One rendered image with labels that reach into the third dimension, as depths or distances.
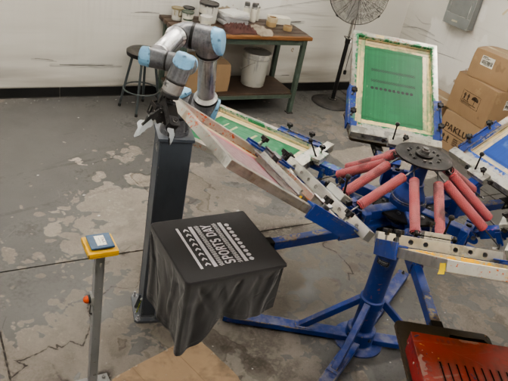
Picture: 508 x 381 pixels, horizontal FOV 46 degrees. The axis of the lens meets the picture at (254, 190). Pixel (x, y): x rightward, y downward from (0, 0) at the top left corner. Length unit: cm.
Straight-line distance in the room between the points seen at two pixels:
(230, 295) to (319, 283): 163
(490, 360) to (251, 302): 103
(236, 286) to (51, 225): 206
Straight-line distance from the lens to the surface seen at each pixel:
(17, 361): 345
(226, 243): 271
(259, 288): 269
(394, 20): 798
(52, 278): 393
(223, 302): 265
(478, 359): 232
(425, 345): 227
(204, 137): 225
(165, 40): 244
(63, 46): 616
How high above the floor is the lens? 252
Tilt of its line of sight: 30 degrees down
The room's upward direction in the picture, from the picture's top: 12 degrees clockwise
